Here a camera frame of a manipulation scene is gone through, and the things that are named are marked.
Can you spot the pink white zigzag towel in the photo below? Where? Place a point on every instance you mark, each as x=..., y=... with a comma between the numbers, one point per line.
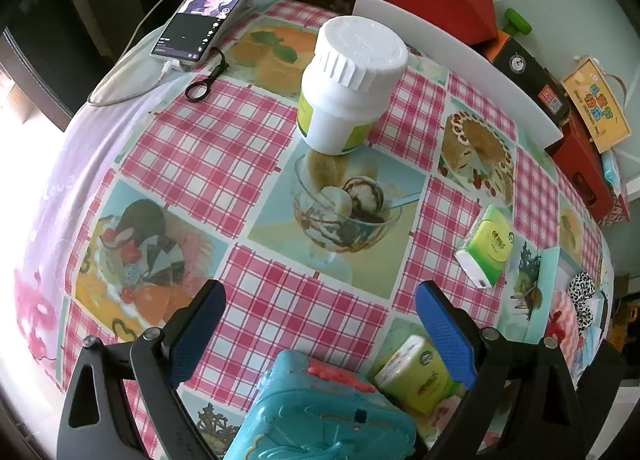
x=563, y=325

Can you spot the white foam board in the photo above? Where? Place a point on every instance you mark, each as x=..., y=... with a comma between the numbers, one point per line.
x=467, y=63

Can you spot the green dumbbell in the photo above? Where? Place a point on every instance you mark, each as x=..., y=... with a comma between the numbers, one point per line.
x=516, y=23

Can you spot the green tissue pack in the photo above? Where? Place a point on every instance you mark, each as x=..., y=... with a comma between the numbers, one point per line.
x=486, y=248
x=416, y=377

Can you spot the blue wet wipes pack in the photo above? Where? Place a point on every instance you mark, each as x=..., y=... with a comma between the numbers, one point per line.
x=611, y=172

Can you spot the wooden picture gift box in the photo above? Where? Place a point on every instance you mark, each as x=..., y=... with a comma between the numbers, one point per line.
x=599, y=99

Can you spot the black long box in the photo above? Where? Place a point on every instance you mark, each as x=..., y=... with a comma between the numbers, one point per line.
x=516, y=63

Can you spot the white pill bottle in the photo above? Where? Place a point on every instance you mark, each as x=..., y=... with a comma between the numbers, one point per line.
x=348, y=84

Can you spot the smartphone on table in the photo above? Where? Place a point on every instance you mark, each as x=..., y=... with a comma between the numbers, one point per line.
x=194, y=28

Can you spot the teal plastic toy case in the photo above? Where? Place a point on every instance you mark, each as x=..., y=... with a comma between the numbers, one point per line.
x=308, y=409

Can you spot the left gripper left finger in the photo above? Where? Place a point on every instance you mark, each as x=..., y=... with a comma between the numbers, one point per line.
x=163, y=358

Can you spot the red box with handle hole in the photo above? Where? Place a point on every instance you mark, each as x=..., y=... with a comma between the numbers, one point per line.
x=578, y=158

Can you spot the leopard print scrunchie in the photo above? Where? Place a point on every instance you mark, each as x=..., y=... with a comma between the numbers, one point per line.
x=581, y=290

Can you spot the black monitor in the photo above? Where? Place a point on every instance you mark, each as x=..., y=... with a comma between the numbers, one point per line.
x=59, y=50

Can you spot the patterned picture tablecloth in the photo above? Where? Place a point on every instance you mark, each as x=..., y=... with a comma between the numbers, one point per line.
x=152, y=197

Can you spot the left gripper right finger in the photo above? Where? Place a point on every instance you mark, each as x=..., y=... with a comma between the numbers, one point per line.
x=480, y=364

